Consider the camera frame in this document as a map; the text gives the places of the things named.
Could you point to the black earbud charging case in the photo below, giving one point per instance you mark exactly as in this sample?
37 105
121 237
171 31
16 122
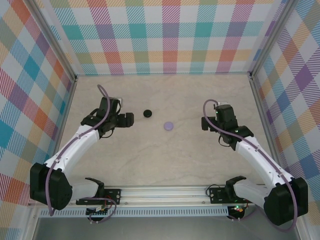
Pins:
148 113

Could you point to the purple earbud charging case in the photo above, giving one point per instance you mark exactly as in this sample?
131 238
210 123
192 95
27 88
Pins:
168 125

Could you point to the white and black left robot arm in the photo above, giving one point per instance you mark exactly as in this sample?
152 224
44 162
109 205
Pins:
72 147

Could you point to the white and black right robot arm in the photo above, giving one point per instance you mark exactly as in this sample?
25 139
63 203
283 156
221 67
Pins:
260 157

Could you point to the aluminium side frame rail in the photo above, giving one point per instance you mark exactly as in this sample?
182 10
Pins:
62 130
266 120

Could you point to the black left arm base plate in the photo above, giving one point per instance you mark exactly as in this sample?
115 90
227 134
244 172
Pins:
113 196

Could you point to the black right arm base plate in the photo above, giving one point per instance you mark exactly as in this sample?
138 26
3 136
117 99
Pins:
217 196

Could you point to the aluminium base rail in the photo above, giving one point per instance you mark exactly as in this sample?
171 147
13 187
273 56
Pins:
162 195

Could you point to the aluminium frame post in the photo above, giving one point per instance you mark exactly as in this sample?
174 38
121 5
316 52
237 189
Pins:
53 42
272 37

